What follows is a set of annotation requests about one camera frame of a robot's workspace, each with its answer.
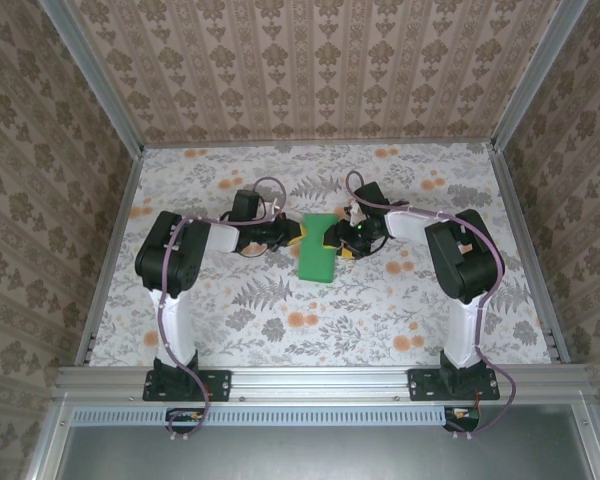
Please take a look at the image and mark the purple cable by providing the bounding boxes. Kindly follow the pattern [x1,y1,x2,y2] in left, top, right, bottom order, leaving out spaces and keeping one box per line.
[155,177,287,444]
[345,170,517,441]

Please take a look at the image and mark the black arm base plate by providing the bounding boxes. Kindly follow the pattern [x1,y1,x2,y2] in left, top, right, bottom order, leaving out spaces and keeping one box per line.
[408,368,501,403]
[142,368,232,403]

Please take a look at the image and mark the floral patterned table cover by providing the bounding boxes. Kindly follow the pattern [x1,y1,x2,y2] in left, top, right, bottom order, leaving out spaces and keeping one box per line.
[87,143,556,367]

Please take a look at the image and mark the grey slotted cable duct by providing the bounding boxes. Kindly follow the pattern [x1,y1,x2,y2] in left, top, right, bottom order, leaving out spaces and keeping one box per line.
[72,406,451,427]

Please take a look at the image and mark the green cloth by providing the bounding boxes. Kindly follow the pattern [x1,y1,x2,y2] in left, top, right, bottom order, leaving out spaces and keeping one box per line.
[297,212,339,284]

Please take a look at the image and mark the thin aluminium frame rail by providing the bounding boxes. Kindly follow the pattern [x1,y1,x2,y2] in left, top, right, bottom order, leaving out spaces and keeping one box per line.
[492,147,572,365]
[74,147,146,366]
[142,139,496,150]

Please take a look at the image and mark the wide aluminium frame rail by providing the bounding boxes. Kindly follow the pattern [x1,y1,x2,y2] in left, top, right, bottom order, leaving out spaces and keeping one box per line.
[54,364,595,404]

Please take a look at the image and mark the thin black cable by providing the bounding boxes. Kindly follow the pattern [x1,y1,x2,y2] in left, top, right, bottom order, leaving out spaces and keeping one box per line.
[363,233,389,256]
[238,241,282,259]

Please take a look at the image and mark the aluminium frame post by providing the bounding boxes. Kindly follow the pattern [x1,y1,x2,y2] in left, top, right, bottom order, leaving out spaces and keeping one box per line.
[490,0,592,150]
[38,0,146,154]

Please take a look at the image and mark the grey metal panel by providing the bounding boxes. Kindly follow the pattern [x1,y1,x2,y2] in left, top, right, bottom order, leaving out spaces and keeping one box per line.
[54,404,594,480]

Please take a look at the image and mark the black connector board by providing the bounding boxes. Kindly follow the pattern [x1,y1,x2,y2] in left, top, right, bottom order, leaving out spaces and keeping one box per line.
[442,406,481,434]
[165,407,207,435]

